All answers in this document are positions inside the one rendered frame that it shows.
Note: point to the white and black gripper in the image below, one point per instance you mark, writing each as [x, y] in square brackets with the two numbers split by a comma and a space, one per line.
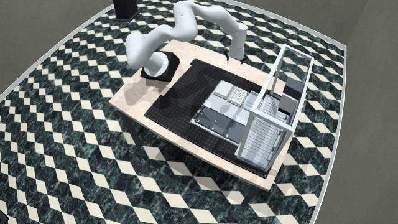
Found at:
[235, 52]

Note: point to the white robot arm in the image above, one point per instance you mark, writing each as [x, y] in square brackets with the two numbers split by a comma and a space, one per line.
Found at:
[140, 49]

